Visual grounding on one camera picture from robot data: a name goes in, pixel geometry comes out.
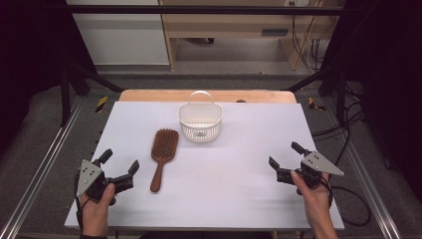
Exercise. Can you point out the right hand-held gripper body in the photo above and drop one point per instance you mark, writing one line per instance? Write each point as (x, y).
(318, 163)

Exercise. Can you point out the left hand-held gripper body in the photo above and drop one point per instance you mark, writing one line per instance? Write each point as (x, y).
(89, 177)

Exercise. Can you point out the brown wooden hairbrush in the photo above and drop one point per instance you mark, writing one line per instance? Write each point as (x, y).
(163, 149)

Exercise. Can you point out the white plastic basket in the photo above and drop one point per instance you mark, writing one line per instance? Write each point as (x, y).
(200, 127)

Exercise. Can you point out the person's left hand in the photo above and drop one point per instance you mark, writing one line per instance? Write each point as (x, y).
(96, 212)

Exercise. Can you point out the person's right hand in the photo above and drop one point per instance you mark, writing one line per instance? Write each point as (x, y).
(315, 202)

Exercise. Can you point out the yellow black floor tape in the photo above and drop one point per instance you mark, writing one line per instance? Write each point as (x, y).
(101, 104)
(313, 104)

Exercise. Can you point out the wooden table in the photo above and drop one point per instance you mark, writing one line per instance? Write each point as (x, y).
(156, 95)

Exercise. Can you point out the white cabinet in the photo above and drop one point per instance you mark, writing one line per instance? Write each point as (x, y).
(122, 36)

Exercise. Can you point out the light wooden desk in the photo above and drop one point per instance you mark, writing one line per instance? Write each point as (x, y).
(232, 28)

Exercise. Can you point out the office chair base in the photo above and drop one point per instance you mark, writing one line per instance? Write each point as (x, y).
(210, 40)

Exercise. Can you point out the metal floor rail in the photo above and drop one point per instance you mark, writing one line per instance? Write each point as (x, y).
(40, 166)
(368, 186)

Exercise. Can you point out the black frame strut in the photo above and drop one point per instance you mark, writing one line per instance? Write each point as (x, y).
(65, 96)
(340, 96)

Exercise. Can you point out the black horizontal frame bar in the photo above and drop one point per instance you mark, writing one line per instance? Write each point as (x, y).
(199, 9)

